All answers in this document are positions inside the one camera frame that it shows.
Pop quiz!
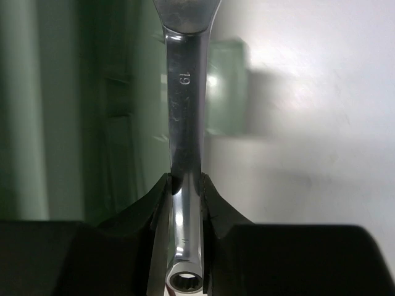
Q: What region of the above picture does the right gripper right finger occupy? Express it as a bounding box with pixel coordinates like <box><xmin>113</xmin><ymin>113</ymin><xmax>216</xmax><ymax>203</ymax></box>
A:
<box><xmin>200</xmin><ymin>175</ymin><xmax>394</xmax><ymax>295</ymax></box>

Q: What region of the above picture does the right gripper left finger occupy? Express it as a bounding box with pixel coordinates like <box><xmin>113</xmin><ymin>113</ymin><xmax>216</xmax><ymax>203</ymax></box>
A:
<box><xmin>1</xmin><ymin>174</ymin><xmax>170</xmax><ymax>295</ymax></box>

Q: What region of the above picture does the green toolbox with clear lid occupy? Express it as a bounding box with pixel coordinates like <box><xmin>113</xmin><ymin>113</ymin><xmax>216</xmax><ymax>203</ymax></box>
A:
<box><xmin>0</xmin><ymin>0</ymin><xmax>251</xmax><ymax>221</ymax></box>

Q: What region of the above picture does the large silver ratchet wrench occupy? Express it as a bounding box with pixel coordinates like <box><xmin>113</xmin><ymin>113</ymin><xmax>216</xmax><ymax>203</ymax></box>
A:
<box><xmin>154</xmin><ymin>1</ymin><xmax>220</xmax><ymax>294</ymax></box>

